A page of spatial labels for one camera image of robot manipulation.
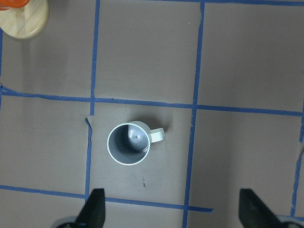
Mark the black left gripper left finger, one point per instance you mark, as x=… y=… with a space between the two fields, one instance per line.
x=92 y=214

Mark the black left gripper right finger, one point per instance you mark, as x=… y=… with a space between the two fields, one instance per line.
x=253 y=213

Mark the white grey mug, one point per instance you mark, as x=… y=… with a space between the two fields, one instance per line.
x=129 y=143

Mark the orange cup on stand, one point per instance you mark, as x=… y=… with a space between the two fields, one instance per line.
x=12 y=4

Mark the wooden mug tree stand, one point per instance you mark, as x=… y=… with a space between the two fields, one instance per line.
x=25 y=22

